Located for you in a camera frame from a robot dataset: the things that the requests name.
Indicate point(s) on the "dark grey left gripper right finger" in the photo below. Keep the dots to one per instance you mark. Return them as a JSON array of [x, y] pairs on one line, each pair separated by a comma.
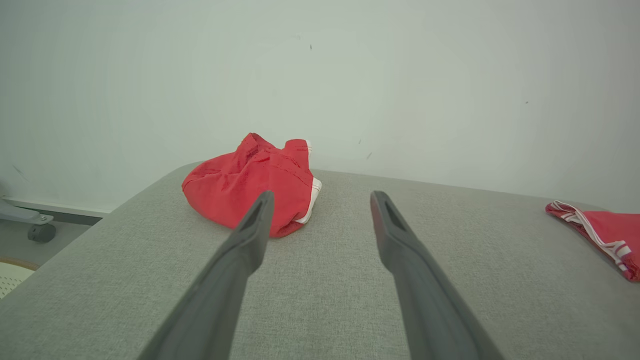
[[435, 310]]

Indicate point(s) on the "grey fabric sofa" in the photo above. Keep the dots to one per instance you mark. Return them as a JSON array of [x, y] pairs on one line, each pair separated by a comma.
[[320, 280]]

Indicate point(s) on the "red shorts with white stripes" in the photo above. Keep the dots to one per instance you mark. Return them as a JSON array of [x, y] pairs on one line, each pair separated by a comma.
[[230, 185]]

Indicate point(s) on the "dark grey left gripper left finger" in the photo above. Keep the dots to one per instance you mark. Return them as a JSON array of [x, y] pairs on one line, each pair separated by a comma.
[[215, 305]]

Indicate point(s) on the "red jersey with white sleeves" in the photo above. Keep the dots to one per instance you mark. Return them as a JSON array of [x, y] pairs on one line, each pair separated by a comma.
[[607, 230]]

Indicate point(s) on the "dark grey caster wheel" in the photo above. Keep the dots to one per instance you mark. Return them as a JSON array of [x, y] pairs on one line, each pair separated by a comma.
[[42, 233]]

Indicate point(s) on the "beige perforated laundry basket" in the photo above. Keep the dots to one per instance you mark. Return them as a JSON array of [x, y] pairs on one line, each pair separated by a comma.
[[12, 277]]

